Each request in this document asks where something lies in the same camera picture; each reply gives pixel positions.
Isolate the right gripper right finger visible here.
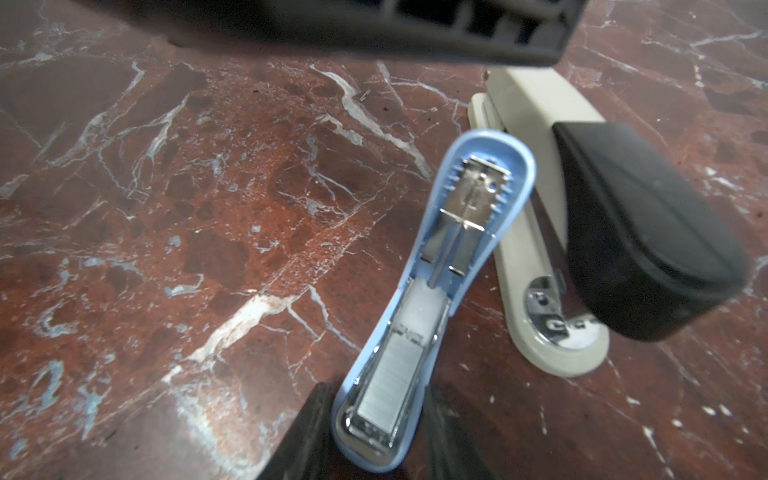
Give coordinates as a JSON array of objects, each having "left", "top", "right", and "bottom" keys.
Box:
[{"left": 423, "top": 386, "right": 497, "bottom": 480}]

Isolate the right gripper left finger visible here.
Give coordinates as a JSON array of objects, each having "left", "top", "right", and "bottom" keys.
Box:
[{"left": 257, "top": 382, "right": 333, "bottom": 480}]

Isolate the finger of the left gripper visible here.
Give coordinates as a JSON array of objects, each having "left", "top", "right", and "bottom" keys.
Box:
[{"left": 84, "top": 0, "right": 587, "bottom": 66}]

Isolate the blue mini stapler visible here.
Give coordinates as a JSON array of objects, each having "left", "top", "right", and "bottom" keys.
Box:
[{"left": 331, "top": 129, "right": 536, "bottom": 473}]

